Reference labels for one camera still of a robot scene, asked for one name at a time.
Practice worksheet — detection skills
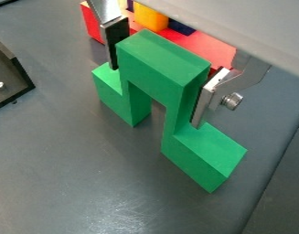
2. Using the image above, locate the yellow block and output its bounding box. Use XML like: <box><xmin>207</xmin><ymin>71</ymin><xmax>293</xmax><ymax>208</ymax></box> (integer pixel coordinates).
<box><xmin>134</xmin><ymin>2</ymin><xmax>168</xmax><ymax>32</ymax></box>

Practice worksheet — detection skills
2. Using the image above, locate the red base board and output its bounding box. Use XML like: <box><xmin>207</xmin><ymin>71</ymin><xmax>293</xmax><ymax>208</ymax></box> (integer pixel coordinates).
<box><xmin>79</xmin><ymin>1</ymin><xmax>235</xmax><ymax>69</ymax></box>

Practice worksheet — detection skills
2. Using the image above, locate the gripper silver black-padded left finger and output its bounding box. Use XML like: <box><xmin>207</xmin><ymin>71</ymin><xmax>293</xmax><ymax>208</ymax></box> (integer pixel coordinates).
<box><xmin>87</xmin><ymin>0</ymin><xmax>130</xmax><ymax>69</ymax></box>

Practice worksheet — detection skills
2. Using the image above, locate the purple block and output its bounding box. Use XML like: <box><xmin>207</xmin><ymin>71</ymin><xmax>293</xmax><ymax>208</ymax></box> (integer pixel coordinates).
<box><xmin>127</xmin><ymin>0</ymin><xmax>135</xmax><ymax>12</ymax></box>

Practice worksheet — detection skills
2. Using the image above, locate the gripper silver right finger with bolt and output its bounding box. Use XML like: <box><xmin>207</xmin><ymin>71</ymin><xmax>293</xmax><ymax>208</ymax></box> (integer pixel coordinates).
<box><xmin>191</xmin><ymin>49</ymin><xmax>271</xmax><ymax>128</ymax></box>

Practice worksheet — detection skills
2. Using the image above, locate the black angle bracket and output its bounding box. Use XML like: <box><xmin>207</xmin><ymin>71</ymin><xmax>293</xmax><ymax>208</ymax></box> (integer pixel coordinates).
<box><xmin>0</xmin><ymin>41</ymin><xmax>36</xmax><ymax>108</ymax></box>

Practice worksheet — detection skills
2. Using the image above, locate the blue block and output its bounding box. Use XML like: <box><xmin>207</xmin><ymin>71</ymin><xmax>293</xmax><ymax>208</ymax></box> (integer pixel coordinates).
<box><xmin>168</xmin><ymin>18</ymin><xmax>195</xmax><ymax>36</ymax></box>

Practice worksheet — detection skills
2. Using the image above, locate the green zigzag block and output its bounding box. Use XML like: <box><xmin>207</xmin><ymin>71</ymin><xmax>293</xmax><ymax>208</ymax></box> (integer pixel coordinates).
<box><xmin>92</xmin><ymin>29</ymin><xmax>247</xmax><ymax>192</ymax></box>

